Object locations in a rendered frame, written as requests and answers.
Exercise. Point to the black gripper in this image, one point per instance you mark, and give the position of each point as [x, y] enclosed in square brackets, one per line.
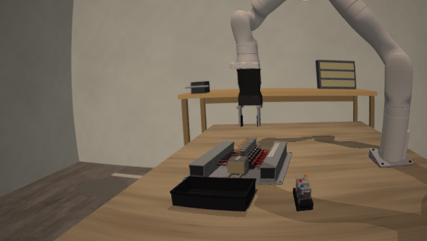
[249, 81]

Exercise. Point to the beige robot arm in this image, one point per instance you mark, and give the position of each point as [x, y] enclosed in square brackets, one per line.
[398, 65]

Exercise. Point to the black open-top tray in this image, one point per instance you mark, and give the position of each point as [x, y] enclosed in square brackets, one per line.
[214, 193]

